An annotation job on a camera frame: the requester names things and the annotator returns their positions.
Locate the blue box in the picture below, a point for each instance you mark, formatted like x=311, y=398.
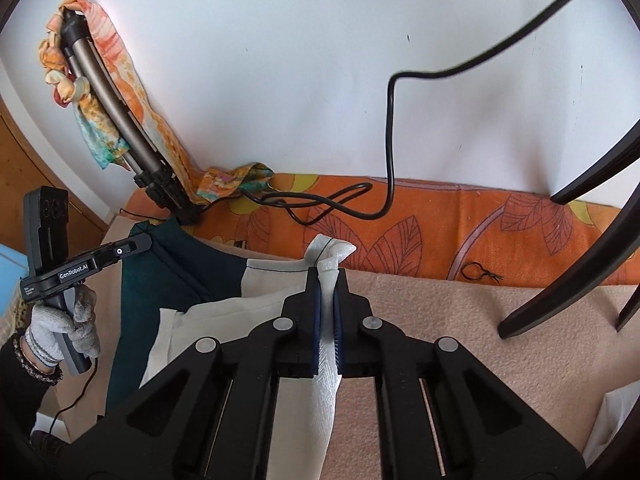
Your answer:
x=10, y=270

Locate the colourful floral scarf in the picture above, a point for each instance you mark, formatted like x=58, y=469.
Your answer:
x=130, y=70

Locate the small black tripod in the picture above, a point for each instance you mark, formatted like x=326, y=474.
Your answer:
x=575, y=280

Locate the orange floral sheet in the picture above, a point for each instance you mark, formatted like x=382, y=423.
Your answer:
x=450, y=230

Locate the wooden cabinet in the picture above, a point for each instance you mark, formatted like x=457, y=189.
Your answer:
x=30, y=160

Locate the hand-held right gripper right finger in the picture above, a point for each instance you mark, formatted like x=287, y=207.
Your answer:
x=339, y=330

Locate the cream and teal printed t-shirt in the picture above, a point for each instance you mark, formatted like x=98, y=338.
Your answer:
x=150, y=290

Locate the white folded shirt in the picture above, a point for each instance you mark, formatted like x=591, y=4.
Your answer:
x=607, y=425

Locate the person's left hand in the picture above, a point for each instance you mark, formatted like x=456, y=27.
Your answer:
x=45, y=330

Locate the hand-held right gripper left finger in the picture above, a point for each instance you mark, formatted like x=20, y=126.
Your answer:
x=314, y=325

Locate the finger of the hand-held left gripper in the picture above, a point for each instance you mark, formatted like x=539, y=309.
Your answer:
x=135, y=245

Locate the person's left forearm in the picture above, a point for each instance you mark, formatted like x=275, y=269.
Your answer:
x=20, y=390

